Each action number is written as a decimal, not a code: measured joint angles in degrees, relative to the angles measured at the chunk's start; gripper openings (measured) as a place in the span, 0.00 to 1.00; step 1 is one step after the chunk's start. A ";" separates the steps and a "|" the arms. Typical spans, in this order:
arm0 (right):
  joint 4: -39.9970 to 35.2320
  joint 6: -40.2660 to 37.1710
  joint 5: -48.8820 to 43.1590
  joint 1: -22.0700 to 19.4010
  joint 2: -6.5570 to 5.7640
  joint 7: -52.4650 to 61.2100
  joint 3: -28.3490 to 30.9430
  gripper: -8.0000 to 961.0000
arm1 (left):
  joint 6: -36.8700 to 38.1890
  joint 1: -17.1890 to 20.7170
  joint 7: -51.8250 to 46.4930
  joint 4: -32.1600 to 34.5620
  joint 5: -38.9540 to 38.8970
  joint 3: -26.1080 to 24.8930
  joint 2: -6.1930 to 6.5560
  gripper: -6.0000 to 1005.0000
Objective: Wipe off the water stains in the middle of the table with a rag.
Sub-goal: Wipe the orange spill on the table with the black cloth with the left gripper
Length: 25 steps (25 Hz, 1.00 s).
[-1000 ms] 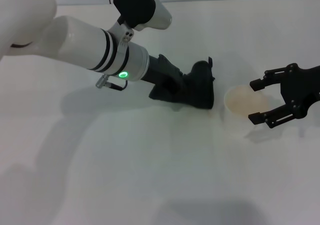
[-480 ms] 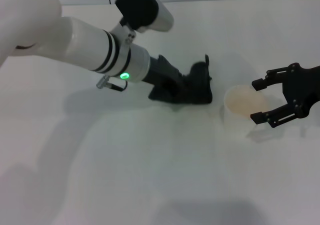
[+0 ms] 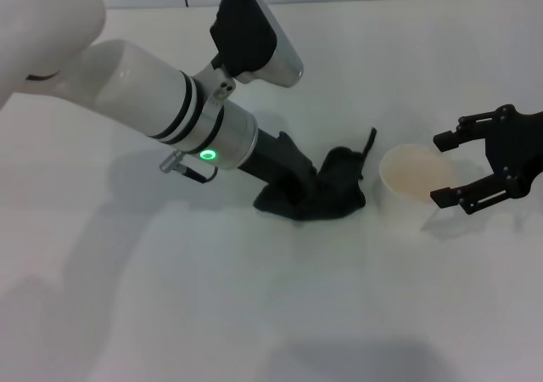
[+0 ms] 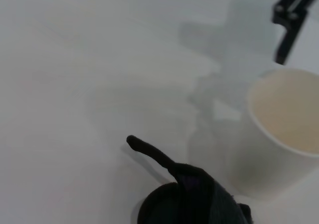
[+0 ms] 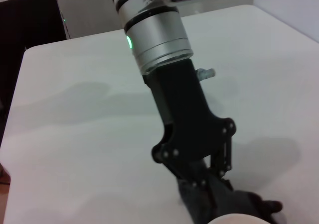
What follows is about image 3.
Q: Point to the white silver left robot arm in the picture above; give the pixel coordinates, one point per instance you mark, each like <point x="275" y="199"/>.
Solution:
<point x="140" y="93"/>

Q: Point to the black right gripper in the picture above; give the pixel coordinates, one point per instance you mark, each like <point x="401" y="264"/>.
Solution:
<point x="519" y="153"/>

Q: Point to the white paper cup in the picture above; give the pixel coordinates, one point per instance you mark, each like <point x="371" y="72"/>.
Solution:
<point x="401" y="208"/>

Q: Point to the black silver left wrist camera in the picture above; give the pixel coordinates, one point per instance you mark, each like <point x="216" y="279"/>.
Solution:
<point x="254" y="34"/>

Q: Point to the dark blue rag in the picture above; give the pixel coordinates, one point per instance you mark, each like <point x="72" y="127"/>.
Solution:
<point x="339" y="187"/>

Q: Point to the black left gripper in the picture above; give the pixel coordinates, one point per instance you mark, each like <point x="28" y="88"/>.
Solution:
<point x="284" y="161"/>

